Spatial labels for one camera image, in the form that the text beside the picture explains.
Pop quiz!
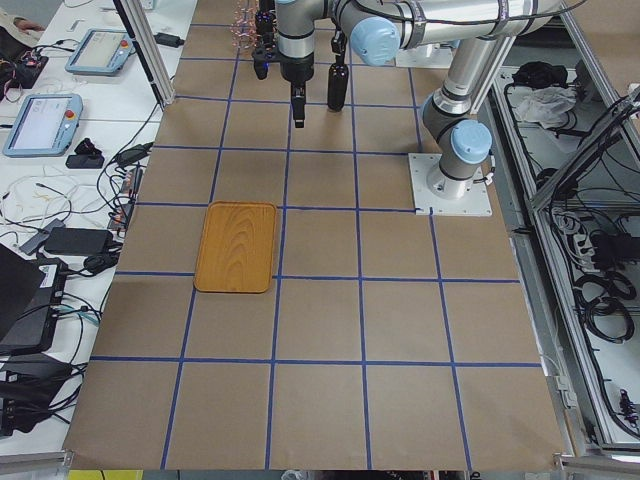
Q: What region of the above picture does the copper wire bottle basket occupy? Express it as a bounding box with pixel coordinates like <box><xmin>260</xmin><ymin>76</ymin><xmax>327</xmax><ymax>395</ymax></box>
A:
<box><xmin>230</xmin><ymin>0</ymin><xmax>258</xmax><ymax>53</ymax></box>

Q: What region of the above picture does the black power adapter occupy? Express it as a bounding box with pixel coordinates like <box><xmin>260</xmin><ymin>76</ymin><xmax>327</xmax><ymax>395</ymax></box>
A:
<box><xmin>44</xmin><ymin>227</ymin><xmax>112</xmax><ymax>256</ymax></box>

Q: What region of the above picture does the aluminium frame post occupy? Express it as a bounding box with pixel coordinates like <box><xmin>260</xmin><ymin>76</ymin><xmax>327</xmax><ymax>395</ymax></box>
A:
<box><xmin>113</xmin><ymin>0</ymin><xmax>175</xmax><ymax>109</ymax></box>

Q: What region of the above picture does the teach pendant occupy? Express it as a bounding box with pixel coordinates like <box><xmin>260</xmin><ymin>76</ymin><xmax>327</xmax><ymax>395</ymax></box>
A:
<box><xmin>65</xmin><ymin>29</ymin><xmax>134</xmax><ymax>76</ymax></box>
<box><xmin>3</xmin><ymin>93</ymin><xmax>83</xmax><ymax>158</ymax></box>

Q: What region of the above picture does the black cloth bundle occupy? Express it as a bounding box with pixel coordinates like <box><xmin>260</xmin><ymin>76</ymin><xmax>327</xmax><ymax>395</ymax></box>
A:
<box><xmin>512</xmin><ymin>61</ymin><xmax>568</xmax><ymax>89</ymax></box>

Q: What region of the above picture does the teach pendant near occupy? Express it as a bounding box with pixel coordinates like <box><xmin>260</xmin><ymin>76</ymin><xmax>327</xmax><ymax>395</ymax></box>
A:
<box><xmin>3</xmin><ymin>93</ymin><xmax>83</xmax><ymax>158</ymax></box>

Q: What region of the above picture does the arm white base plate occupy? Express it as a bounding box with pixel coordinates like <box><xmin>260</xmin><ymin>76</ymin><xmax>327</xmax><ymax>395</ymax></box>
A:
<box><xmin>395</xmin><ymin>43</ymin><xmax>457</xmax><ymax>69</ymax></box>
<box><xmin>408</xmin><ymin>153</ymin><xmax>492</xmax><ymax>217</ymax></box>

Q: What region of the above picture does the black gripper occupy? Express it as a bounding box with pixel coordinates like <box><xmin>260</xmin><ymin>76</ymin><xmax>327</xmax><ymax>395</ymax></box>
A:
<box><xmin>279</xmin><ymin>30</ymin><xmax>348</xmax><ymax>128</ymax></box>
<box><xmin>252</xmin><ymin>42</ymin><xmax>279</xmax><ymax>79</ymax></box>

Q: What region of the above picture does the teach pendant far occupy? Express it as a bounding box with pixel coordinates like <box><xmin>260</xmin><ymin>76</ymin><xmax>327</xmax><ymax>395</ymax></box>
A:
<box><xmin>65</xmin><ymin>29</ymin><xmax>134</xmax><ymax>76</ymax></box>

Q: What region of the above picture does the white cloth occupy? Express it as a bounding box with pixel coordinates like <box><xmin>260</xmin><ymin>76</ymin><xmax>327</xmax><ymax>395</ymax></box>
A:
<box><xmin>514</xmin><ymin>87</ymin><xmax>577</xmax><ymax>128</ymax></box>

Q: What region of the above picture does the black laptop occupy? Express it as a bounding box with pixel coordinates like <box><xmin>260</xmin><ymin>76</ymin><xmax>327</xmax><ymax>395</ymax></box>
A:
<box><xmin>1</xmin><ymin>246</ymin><xmax>67</xmax><ymax>356</ymax></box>

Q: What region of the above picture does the black small device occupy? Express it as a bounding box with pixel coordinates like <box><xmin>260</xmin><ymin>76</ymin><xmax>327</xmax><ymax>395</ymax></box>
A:
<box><xmin>65</xmin><ymin>138</ymin><xmax>105</xmax><ymax>169</ymax></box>

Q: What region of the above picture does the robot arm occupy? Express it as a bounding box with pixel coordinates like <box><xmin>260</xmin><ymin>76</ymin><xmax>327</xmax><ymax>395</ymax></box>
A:
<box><xmin>274</xmin><ymin>1</ymin><xmax>566</xmax><ymax>197</ymax></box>

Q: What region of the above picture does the wooden tray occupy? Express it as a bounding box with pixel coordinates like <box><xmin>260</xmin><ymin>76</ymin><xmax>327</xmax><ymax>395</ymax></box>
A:
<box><xmin>194</xmin><ymin>201</ymin><xmax>277</xmax><ymax>294</ymax></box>

